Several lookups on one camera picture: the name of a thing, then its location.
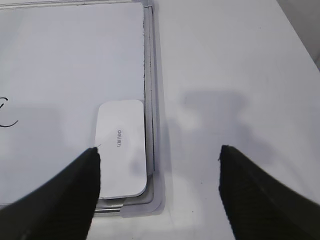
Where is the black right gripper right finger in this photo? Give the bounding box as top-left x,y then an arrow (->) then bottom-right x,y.
218,145 -> 320,240

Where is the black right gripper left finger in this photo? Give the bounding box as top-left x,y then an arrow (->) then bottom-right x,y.
0,147 -> 101,240

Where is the white rectangular whiteboard eraser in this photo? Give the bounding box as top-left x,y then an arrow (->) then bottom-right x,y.
95,99 -> 147,200

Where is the whiteboard with grey frame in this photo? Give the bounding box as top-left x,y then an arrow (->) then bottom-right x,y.
0,0 -> 163,218

